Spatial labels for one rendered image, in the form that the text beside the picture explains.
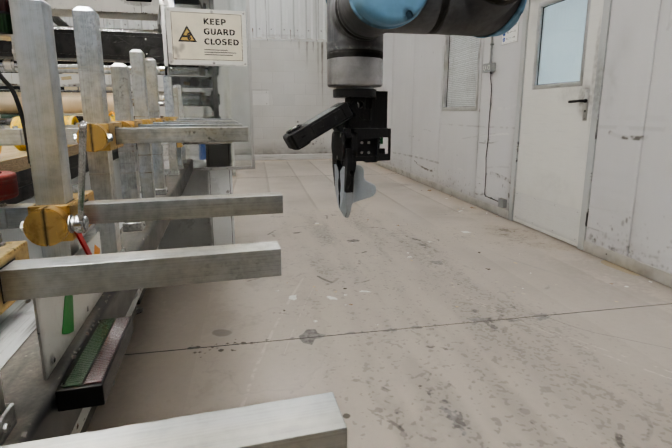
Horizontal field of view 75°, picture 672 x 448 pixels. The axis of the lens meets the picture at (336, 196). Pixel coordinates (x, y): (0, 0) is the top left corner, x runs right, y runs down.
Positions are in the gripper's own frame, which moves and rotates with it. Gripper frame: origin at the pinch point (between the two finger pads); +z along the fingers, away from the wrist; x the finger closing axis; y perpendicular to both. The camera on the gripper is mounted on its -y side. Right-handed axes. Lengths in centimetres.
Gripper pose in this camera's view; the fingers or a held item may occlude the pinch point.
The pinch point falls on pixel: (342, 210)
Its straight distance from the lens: 74.4
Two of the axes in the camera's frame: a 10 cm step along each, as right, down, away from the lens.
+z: 0.0, 9.8, 1.8
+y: 9.6, -0.5, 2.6
